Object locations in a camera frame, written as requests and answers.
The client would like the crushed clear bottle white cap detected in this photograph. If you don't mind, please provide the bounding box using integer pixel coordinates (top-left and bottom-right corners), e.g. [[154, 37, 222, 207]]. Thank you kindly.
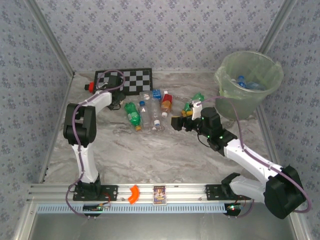
[[149, 124, 167, 134]]

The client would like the clear bottle blue cap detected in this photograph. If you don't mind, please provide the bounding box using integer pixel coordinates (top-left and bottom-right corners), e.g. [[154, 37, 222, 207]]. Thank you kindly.
[[138, 99, 151, 131]]

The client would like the red orange juice bottle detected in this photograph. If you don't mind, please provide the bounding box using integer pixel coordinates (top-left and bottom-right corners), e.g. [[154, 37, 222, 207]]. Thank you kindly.
[[159, 93, 175, 118]]

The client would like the crushed green plastic bottle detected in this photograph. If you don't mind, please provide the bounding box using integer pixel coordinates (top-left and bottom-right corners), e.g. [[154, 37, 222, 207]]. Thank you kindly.
[[181, 91, 205, 118]]

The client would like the crushed bottle blue label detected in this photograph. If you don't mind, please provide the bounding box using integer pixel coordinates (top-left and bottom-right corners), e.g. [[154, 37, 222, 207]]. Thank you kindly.
[[234, 75, 248, 87]]

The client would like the crushed Pepsi bottle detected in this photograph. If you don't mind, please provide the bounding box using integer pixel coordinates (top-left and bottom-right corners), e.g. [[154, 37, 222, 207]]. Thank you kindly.
[[246, 81, 267, 91]]

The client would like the green translucent plastic bin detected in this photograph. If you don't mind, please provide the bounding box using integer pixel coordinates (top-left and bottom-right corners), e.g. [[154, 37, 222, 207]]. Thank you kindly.
[[214, 50, 285, 121]]

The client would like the green plastic bin liner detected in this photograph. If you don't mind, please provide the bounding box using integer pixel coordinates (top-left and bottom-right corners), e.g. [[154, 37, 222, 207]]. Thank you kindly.
[[214, 50, 285, 100]]

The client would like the black grey checkerboard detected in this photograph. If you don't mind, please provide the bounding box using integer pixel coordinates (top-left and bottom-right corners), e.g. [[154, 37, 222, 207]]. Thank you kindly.
[[93, 67, 154, 98]]

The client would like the clear bottle blue label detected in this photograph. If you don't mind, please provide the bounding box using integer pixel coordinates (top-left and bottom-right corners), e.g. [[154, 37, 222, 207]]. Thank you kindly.
[[139, 88, 169, 101]]

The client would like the small picture card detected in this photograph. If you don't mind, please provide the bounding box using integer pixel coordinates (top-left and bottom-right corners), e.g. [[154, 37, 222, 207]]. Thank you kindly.
[[152, 184, 168, 206]]

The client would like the orange curved plastic piece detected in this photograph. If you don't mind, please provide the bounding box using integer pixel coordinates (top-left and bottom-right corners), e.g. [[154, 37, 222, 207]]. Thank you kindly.
[[127, 184, 141, 205]]

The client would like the circuit board with LED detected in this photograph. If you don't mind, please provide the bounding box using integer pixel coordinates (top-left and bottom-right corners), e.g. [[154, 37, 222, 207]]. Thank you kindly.
[[82, 203, 105, 213], [224, 202, 243, 216]]

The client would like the grey metal sheet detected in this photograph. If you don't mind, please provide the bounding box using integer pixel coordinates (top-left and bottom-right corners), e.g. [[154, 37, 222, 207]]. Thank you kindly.
[[23, 201, 310, 240]]

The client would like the aluminium table edge rail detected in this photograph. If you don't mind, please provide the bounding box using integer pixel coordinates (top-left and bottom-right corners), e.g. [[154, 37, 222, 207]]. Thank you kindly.
[[38, 71, 77, 185], [257, 103, 287, 182]]

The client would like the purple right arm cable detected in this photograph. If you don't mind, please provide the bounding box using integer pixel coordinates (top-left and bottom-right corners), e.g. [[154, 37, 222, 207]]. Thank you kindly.
[[192, 96, 313, 218]]

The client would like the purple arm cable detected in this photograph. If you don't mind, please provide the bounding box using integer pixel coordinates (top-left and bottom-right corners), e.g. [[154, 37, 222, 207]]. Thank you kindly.
[[65, 69, 126, 219], [192, 96, 313, 218]]

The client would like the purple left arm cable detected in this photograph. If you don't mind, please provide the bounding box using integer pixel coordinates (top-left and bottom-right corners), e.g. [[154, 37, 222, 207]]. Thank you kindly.
[[65, 69, 126, 219]]

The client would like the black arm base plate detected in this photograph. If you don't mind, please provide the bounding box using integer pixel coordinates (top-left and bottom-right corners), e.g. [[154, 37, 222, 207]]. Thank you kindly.
[[204, 184, 252, 201], [72, 184, 119, 202]]

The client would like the aluminium mounting rail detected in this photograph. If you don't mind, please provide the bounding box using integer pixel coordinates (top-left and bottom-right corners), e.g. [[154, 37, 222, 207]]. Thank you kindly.
[[27, 182, 300, 203]]

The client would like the aluminium corner post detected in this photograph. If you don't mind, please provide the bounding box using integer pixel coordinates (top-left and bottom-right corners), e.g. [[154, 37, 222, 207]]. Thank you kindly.
[[24, 0, 76, 77], [258, 0, 299, 55]]

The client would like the light blue slotted cable duct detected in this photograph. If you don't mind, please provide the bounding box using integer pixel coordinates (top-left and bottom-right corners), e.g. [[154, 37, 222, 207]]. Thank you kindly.
[[37, 201, 228, 215]]

